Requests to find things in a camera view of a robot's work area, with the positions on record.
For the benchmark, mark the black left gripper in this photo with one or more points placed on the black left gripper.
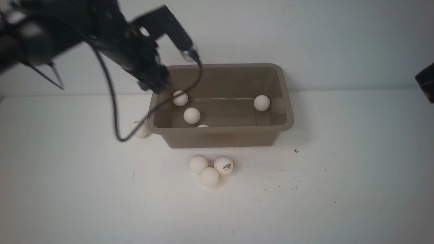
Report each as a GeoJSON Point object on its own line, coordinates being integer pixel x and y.
{"type": "Point", "coordinates": [137, 54]}

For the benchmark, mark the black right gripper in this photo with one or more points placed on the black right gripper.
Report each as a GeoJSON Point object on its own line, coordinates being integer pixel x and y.
{"type": "Point", "coordinates": [425, 80]}

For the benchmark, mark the white ball front bottom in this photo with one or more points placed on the white ball front bottom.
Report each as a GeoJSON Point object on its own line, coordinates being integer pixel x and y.
{"type": "Point", "coordinates": [209, 177]}

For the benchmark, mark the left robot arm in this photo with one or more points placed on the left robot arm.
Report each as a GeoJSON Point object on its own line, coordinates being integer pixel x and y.
{"type": "Point", "coordinates": [34, 32]}

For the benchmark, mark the taupe plastic bin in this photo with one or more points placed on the taupe plastic bin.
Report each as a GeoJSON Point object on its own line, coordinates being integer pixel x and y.
{"type": "Point", "coordinates": [225, 99]}

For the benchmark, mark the white ball with logo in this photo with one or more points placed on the white ball with logo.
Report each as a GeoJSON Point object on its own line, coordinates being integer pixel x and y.
{"type": "Point", "coordinates": [224, 165]}

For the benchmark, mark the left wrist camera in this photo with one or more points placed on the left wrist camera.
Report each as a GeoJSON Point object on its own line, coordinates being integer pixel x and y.
{"type": "Point", "coordinates": [161, 21]}

